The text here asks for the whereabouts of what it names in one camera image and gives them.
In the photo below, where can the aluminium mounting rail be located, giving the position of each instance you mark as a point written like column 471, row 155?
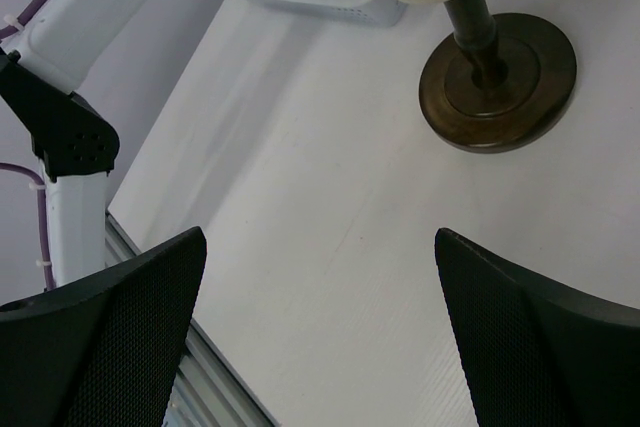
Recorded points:
column 200, row 372

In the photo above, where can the brown round mannequin stand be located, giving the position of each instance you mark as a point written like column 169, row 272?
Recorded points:
column 497, row 82

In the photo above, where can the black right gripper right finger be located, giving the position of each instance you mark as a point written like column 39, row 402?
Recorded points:
column 534, row 351

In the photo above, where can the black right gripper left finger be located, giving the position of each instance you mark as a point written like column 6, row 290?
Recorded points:
column 103, row 350

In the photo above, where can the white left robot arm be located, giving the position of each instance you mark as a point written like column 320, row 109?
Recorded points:
column 46, row 53

